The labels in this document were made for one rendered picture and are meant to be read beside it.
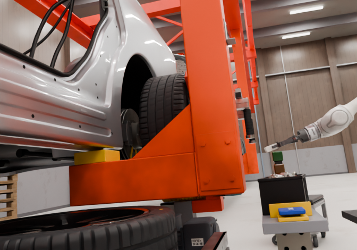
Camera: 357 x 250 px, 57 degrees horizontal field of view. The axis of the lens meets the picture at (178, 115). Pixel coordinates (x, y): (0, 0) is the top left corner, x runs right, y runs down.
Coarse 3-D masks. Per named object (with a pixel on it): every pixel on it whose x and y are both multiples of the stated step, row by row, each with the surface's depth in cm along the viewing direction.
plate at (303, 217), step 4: (280, 216) 92; (284, 216) 92; (292, 216) 91; (296, 216) 90; (300, 216) 89; (304, 216) 89; (280, 220) 90; (284, 220) 89; (288, 220) 89; (292, 220) 89; (296, 220) 89; (300, 220) 88; (304, 220) 88; (308, 220) 88
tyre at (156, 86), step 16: (160, 80) 175; (176, 80) 168; (144, 96) 165; (160, 96) 162; (176, 96) 159; (144, 112) 160; (160, 112) 158; (176, 112) 156; (144, 128) 159; (160, 128) 156; (144, 144) 158
